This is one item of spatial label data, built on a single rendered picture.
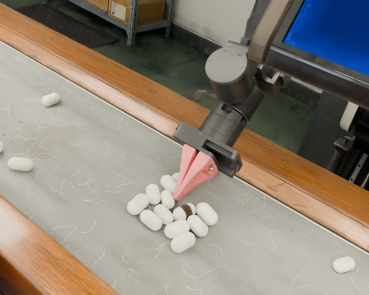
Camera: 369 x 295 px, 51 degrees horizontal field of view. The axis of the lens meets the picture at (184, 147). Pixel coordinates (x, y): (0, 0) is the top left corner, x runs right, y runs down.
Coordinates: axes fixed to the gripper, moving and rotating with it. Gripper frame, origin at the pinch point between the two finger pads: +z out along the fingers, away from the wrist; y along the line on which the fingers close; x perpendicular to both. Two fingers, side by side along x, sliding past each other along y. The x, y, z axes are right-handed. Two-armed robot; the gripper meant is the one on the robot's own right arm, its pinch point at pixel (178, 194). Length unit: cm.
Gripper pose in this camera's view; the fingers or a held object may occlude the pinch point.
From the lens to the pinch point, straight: 57.6
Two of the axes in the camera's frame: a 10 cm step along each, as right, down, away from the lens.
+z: -5.5, 8.2, -1.7
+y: 8.0, 4.5, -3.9
